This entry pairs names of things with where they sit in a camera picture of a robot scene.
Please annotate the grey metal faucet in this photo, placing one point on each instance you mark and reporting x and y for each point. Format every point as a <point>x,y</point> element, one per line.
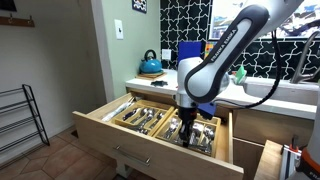
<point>301,63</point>

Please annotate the white light switch plate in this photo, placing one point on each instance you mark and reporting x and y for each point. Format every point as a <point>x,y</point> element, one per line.
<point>119,29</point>

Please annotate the green dish sponge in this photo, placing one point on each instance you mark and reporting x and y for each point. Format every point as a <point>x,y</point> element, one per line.
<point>240,76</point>

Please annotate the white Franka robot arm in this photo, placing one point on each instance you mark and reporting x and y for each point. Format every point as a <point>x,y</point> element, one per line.
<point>206,76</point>

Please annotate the wooden coat hook rail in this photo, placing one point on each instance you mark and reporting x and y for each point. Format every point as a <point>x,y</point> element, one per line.
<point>16,21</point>

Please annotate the wooden base cabinet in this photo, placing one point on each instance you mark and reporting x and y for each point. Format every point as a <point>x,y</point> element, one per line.
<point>266,126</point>

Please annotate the blue tea kettle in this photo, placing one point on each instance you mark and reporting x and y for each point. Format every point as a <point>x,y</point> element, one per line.
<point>150,66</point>

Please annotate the wooden robot cart top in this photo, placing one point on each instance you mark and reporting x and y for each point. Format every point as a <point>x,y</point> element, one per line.
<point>270,160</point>

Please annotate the stainless steel spoon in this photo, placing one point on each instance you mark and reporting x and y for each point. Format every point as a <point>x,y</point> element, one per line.
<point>209,132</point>
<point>198,128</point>
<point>144,112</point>
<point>173,122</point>
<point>150,115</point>
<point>160,116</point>

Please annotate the white kitchen sink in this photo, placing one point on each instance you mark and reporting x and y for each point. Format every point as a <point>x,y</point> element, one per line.
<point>286,91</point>

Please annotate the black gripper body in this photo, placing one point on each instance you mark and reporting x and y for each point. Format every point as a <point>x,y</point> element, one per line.
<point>187,116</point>

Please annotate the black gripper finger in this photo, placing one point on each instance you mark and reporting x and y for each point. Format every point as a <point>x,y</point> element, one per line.
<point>183,135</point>
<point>190,131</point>

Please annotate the blue container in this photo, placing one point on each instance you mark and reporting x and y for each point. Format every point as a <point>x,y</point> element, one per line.
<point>188,50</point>

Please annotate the aluminium profile rail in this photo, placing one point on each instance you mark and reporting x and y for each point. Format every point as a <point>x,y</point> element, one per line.
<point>288,163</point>

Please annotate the dark framed picture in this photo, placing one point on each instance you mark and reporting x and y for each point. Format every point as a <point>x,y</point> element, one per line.
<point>7,4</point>

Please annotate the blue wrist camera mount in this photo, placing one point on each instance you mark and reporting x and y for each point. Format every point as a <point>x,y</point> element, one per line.
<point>206,110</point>

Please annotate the black metal shoe rack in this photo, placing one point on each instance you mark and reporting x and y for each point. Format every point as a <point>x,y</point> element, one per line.
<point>31,103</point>

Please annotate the kitchen window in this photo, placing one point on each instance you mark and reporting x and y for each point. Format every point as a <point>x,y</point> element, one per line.
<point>220,20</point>

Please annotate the bamboo cutlery organizer three compartments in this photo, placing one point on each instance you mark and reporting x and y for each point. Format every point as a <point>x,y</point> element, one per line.
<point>156,104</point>

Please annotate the bamboo cutlery organizer four compartments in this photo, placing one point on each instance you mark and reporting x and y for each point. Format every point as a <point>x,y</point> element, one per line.
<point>217,133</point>

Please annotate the white wall outlet plate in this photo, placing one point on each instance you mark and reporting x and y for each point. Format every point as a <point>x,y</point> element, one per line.
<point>166,54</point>

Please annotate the black star-shaped trivet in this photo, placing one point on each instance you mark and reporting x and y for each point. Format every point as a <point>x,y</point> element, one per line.
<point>159,83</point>

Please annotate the white stand leg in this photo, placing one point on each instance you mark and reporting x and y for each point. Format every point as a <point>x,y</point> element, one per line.
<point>123,170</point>

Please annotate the colourful mosaic tile board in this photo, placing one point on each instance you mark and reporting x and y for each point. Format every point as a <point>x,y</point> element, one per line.
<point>210,48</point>

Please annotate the clear plastic wrapped packet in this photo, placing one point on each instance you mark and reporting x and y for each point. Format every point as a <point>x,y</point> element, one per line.
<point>116,111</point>

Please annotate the square wooden trivet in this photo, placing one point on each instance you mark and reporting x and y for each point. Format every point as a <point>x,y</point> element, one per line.
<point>156,76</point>

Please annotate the light wooden drawer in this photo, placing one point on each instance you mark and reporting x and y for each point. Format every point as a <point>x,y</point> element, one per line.
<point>100,133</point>

